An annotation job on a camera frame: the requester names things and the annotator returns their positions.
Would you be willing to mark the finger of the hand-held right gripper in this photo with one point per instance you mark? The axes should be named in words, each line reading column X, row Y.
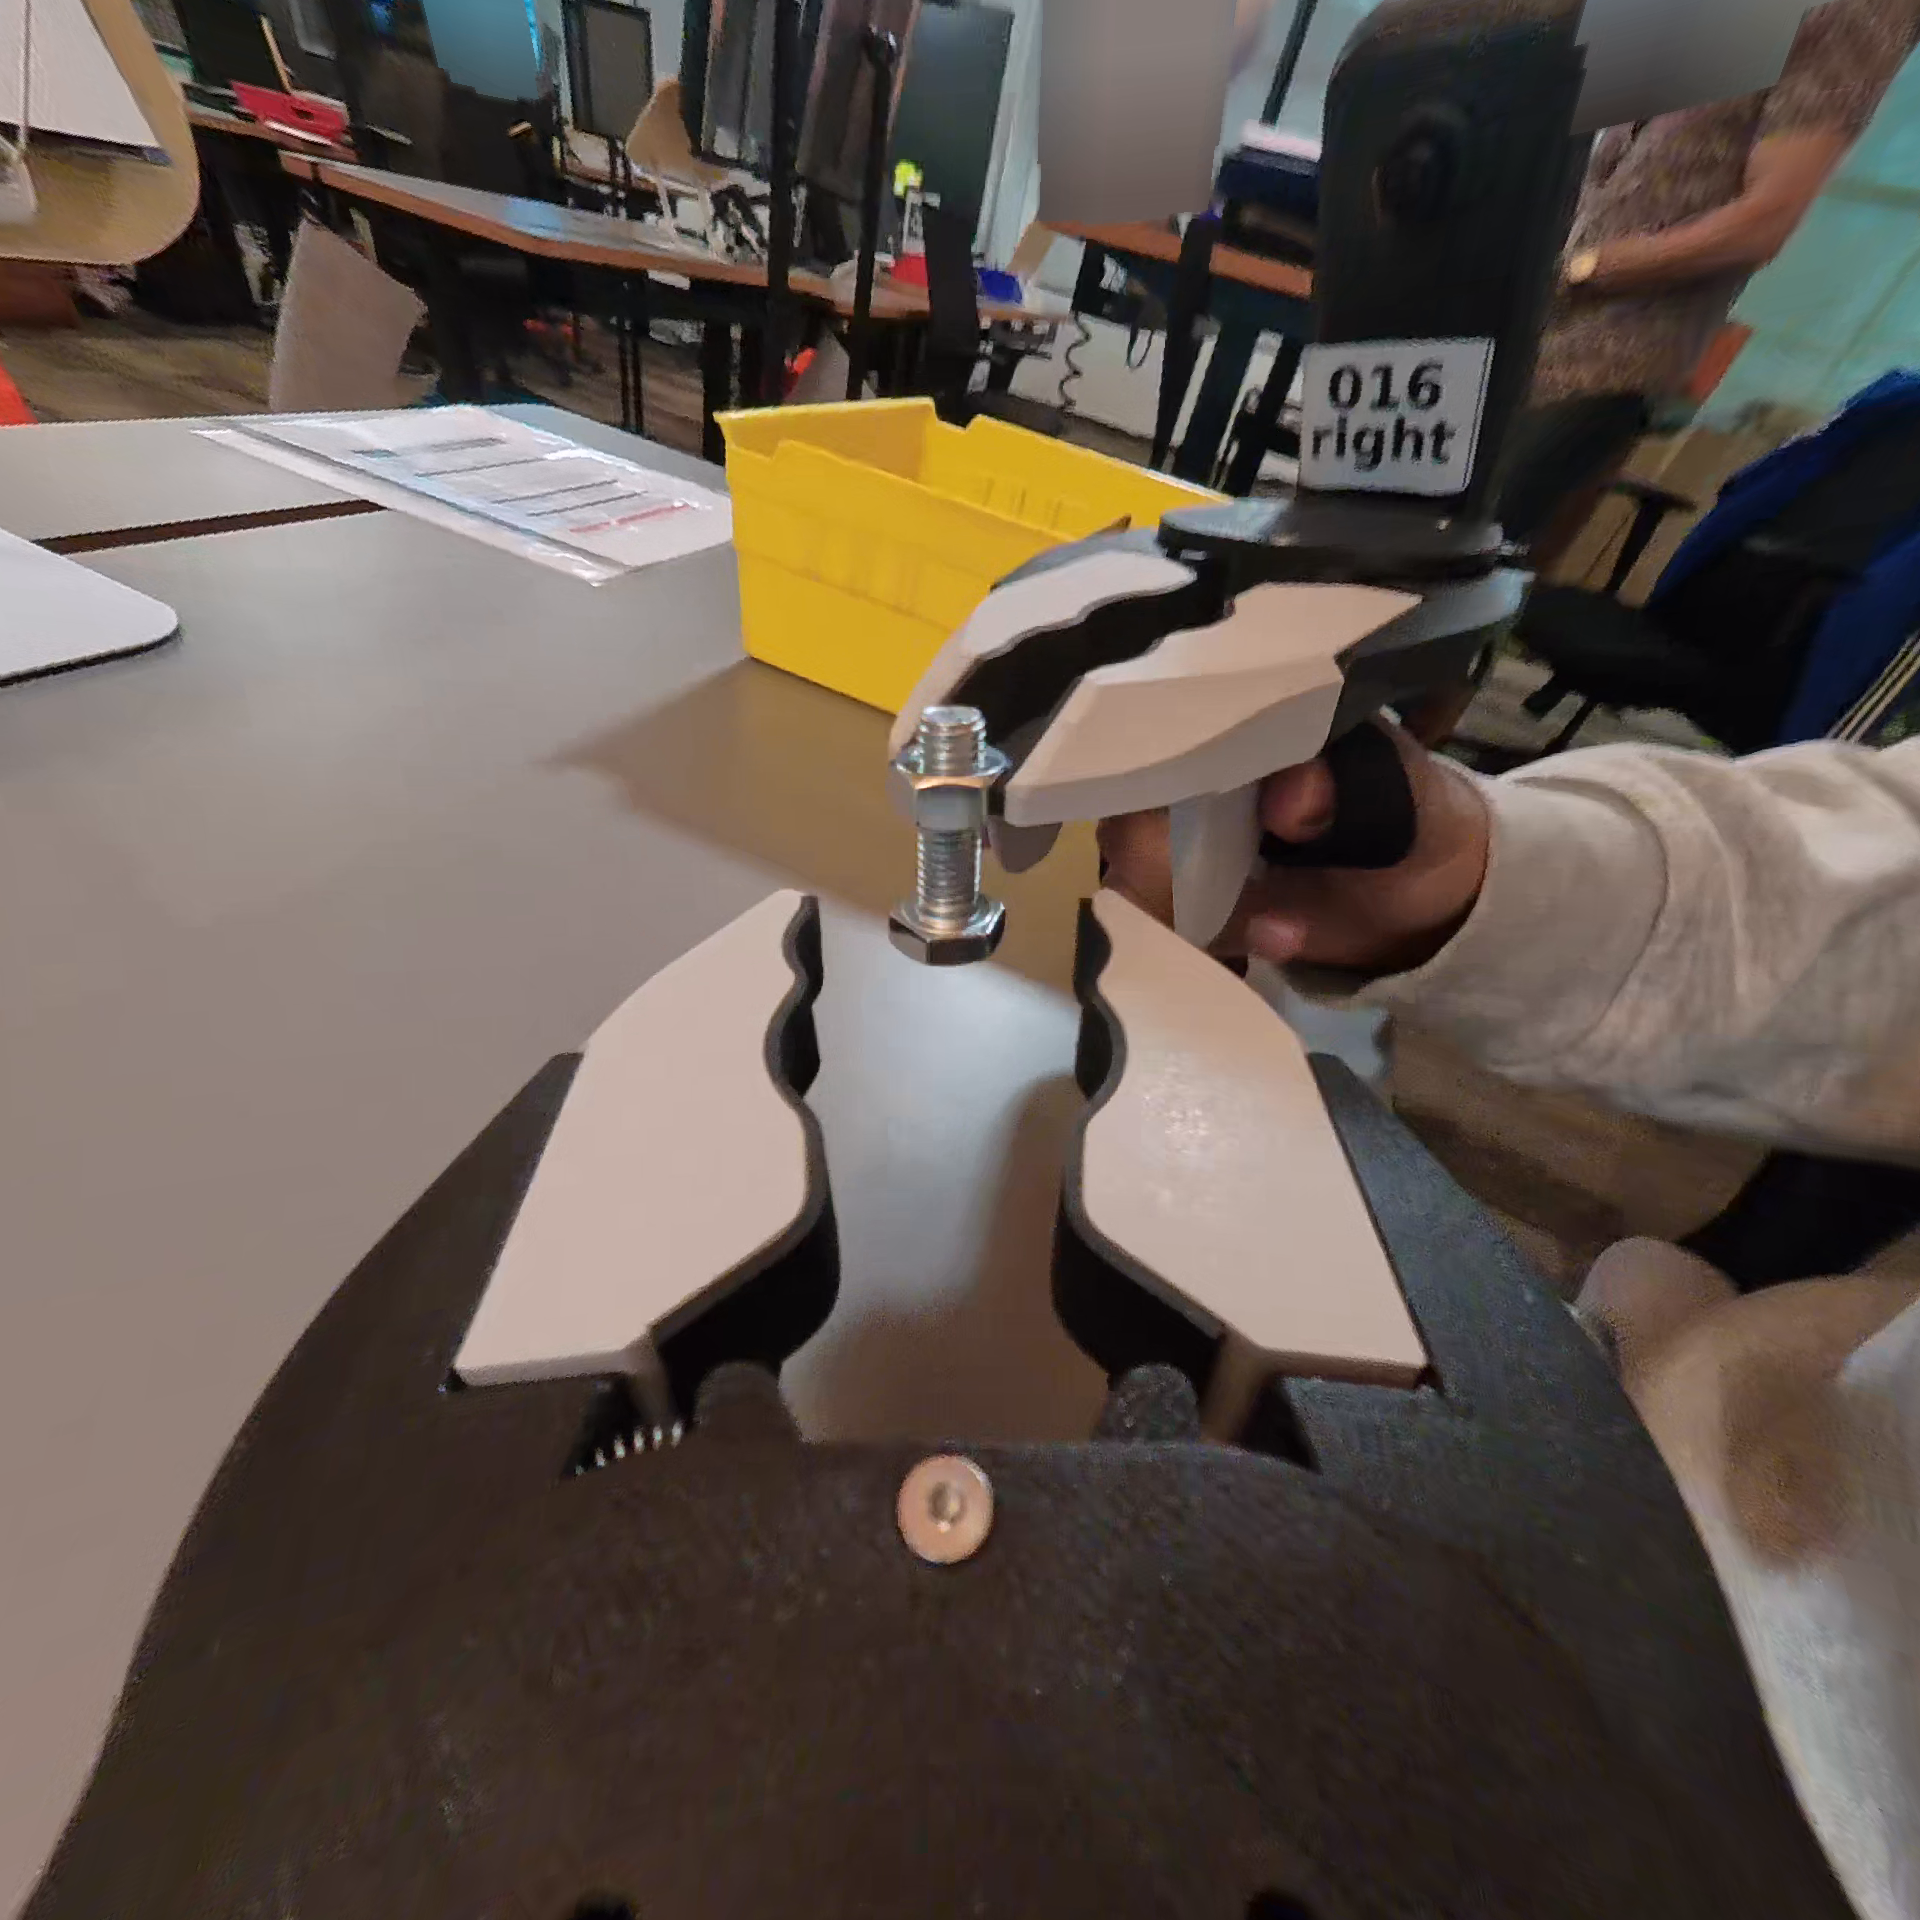
column 1200, row 704
column 1035, row 599

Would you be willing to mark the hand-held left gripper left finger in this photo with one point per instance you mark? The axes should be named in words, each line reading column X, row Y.
column 661, row 1172

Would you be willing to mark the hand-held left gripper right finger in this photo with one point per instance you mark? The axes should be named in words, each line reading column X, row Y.
column 1243, row 1184

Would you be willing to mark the steel hex nut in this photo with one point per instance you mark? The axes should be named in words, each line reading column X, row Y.
column 944, row 764

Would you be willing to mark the steel hex bolt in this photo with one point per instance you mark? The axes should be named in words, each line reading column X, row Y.
column 949, row 848

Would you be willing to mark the person's right forearm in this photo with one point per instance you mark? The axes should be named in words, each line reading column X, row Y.
column 1681, row 932

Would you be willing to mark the wooden standing desk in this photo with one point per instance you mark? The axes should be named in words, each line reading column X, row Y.
column 1155, row 240

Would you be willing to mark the grey desk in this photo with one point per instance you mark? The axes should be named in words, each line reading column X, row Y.
column 376, row 974

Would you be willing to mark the long wooden office desk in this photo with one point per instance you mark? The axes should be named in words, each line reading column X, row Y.
column 493, row 226

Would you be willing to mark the person's right hand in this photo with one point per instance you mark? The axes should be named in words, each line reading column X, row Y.
column 1394, row 916

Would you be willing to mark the yellow plastic bin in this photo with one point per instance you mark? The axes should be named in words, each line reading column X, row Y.
column 840, row 599

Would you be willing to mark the black office chair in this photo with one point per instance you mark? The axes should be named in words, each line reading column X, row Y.
column 1621, row 629
column 960, row 301

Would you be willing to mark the black desktop monitor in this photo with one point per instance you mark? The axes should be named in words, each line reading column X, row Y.
column 966, row 91

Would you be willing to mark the blue striped jacket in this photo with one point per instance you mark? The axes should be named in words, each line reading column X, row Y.
column 1816, row 570

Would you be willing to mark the large black monitor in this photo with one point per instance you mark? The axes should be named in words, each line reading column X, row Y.
column 849, row 107
column 720, row 76

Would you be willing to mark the laminated instruction sheet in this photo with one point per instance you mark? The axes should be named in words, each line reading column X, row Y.
column 480, row 480

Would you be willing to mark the small black monitor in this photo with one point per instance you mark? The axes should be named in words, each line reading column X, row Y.
column 608, row 67

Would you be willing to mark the person's grey sweatshirt torso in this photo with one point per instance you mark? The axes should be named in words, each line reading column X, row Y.
column 1828, row 1576

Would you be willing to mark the grey cardboard sheet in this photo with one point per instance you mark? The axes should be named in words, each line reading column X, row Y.
column 338, row 324

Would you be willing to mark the white monitor stand base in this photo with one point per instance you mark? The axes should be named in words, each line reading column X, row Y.
column 60, row 616

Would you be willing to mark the cardboard panel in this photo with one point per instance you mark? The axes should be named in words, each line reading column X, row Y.
column 76, row 76

